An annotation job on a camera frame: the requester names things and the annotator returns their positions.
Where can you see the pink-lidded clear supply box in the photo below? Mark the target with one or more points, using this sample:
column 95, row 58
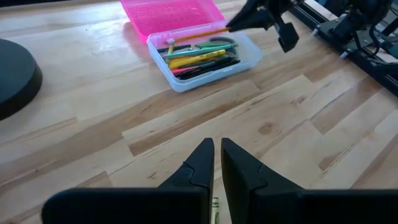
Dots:
column 174, row 15

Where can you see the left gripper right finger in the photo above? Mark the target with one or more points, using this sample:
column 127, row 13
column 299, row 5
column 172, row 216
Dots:
column 295, row 205

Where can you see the black pen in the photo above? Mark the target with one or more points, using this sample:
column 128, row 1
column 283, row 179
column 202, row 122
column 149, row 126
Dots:
column 211, row 66
column 214, row 71

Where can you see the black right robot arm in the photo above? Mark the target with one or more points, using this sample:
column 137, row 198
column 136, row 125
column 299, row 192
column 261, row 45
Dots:
column 363, row 9

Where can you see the black round lamp base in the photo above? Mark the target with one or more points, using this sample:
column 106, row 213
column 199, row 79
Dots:
column 15, row 81

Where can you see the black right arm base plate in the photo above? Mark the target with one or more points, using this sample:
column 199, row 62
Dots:
column 348, row 34

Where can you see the orange pencil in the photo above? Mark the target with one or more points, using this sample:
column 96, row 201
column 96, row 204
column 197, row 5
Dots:
column 202, row 33

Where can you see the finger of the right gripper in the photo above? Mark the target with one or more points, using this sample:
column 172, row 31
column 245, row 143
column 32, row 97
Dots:
column 255, row 22
column 255, row 5

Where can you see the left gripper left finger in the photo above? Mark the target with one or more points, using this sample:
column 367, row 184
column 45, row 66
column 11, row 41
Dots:
column 155, row 205

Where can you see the olive crayon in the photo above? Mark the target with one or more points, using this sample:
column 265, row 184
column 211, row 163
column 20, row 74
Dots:
column 171, row 49

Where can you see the dark green crayon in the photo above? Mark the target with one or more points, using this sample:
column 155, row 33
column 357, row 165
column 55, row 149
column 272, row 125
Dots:
column 174, row 48

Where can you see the yellow-green crayon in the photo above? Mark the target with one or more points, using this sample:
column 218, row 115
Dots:
column 215, row 211

